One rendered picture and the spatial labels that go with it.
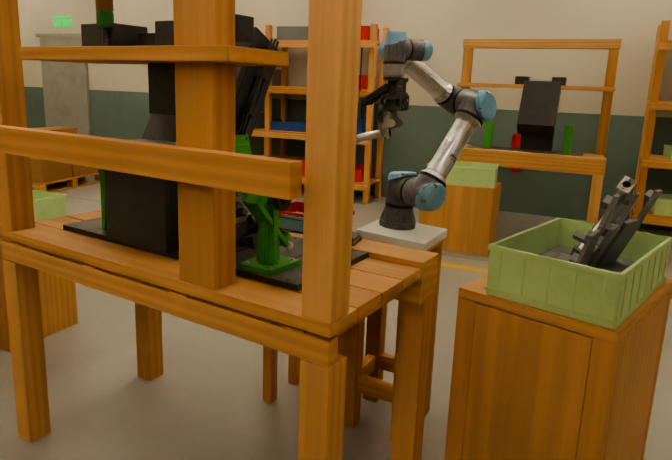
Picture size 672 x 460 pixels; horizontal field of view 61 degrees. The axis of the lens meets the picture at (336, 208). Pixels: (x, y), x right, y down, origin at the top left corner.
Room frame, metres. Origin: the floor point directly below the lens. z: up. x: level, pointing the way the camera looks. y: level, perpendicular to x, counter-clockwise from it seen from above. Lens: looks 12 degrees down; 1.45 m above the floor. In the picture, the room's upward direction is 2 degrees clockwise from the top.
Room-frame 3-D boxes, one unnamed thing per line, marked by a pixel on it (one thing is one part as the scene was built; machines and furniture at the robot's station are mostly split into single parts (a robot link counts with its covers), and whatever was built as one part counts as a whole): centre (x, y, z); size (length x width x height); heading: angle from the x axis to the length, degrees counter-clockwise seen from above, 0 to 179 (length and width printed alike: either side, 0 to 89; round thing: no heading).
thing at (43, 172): (7.55, 3.88, 0.37); 1.20 x 0.80 x 0.74; 164
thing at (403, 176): (2.29, -0.27, 1.06); 0.13 x 0.12 x 0.14; 34
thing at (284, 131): (7.89, 0.88, 1.10); 3.01 x 0.55 x 2.20; 66
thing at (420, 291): (2.22, 0.31, 0.82); 1.50 x 0.14 x 0.15; 59
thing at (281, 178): (1.66, 0.65, 1.23); 1.30 x 0.05 x 0.09; 59
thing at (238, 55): (1.76, 0.59, 1.52); 0.90 x 0.25 x 0.04; 59
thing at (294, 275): (1.98, 0.46, 0.89); 1.10 x 0.42 x 0.02; 59
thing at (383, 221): (2.30, -0.26, 0.94); 0.15 x 0.15 x 0.10
